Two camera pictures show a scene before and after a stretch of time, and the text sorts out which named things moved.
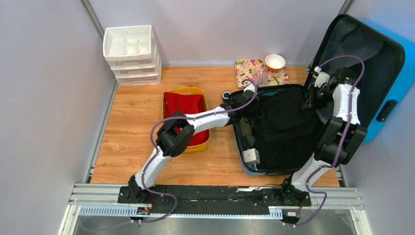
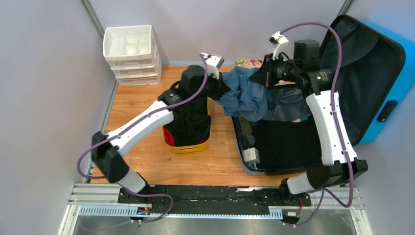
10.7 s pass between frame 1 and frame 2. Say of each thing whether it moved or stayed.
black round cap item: stayed
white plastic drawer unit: stayed
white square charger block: stayed
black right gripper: moved
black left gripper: moved
